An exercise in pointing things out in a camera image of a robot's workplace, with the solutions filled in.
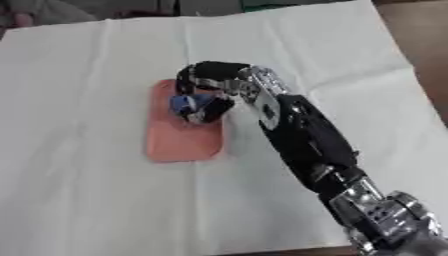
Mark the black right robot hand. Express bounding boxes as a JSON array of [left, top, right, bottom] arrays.
[[173, 60, 254, 125]]

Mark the green object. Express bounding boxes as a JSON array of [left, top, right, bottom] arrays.
[[239, 0, 354, 12]]

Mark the small blue white object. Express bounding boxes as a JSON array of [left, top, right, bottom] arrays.
[[168, 93, 216, 116]]

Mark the person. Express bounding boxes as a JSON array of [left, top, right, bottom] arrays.
[[0, 0, 179, 29]]

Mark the pink rounded rectangular tray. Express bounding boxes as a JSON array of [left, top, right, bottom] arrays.
[[143, 78, 228, 164]]

